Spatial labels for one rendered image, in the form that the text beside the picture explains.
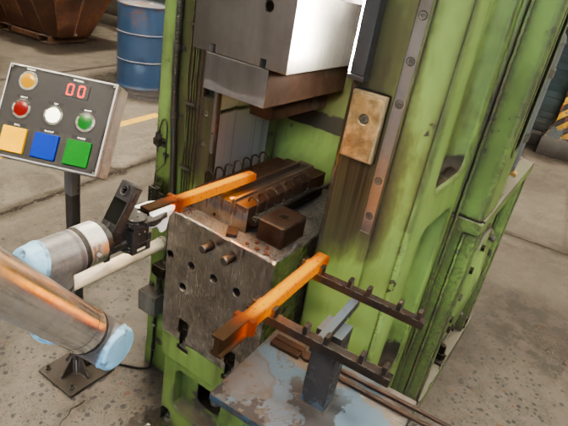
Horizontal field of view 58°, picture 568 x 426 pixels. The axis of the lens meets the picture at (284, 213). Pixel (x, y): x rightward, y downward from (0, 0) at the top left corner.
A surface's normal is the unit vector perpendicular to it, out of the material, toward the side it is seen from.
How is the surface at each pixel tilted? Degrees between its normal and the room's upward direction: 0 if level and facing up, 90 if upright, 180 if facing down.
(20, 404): 0
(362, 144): 90
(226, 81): 90
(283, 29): 90
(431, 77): 90
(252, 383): 0
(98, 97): 60
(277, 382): 0
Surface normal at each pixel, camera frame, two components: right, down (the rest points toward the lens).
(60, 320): 0.82, 0.41
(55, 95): -0.06, -0.07
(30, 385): 0.16, -0.88
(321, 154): -0.56, 0.29
